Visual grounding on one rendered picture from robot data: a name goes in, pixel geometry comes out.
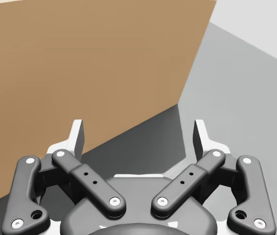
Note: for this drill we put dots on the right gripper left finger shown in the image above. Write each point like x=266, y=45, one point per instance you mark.
x=84, y=176

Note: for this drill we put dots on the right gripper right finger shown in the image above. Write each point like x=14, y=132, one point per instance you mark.
x=192, y=175

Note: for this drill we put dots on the tall board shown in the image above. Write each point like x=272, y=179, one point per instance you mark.
x=84, y=78

